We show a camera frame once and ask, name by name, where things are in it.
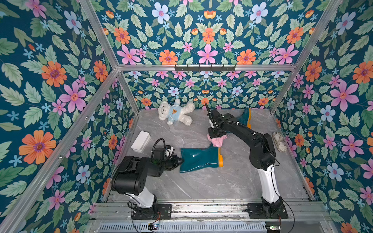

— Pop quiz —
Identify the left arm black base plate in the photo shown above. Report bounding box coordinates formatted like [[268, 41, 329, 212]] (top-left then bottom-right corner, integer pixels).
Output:
[[132, 204, 173, 220]]

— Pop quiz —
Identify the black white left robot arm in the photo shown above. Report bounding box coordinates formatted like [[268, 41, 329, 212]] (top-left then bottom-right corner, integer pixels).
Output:
[[111, 145, 184, 209]]

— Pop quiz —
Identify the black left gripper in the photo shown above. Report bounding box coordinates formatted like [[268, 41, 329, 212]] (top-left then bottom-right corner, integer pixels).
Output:
[[160, 155, 184, 170]]

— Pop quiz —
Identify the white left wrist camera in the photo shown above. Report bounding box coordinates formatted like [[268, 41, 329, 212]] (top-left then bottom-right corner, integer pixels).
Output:
[[165, 145, 175, 159]]

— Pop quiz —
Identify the white rectangular box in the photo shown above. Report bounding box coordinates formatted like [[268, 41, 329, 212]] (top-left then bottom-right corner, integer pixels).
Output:
[[131, 131, 151, 153]]

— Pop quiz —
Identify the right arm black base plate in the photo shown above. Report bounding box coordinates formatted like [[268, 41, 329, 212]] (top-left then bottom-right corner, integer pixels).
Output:
[[245, 203, 289, 219]]

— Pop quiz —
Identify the map print glasses case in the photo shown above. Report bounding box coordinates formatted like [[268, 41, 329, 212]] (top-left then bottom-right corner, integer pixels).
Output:
[[272, 132, 288, 153]]

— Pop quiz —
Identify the pink microfiber cloth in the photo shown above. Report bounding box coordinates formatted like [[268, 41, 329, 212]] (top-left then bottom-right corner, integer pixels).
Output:
[[207, 135, 228, 148]]

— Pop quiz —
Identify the black hook rail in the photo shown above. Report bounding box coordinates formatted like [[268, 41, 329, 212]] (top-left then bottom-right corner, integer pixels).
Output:
[[174, 65, 236, 72]]

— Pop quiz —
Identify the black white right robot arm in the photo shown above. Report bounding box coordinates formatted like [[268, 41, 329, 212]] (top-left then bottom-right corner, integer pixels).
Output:
[[207, 109, 280, 204]]

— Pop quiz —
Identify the teal rubber boot orange sole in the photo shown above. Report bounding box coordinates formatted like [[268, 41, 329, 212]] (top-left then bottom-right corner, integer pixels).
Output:
[[180, 144, 223, 173]]

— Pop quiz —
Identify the white ventilation grille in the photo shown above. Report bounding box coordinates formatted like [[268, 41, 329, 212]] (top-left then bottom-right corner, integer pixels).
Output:
[[98, 221, 267, 233]]

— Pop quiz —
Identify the white teddy bear blue shirt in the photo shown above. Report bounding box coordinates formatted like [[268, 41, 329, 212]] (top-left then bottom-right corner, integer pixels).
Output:
[[157, 99, 195, 126]]

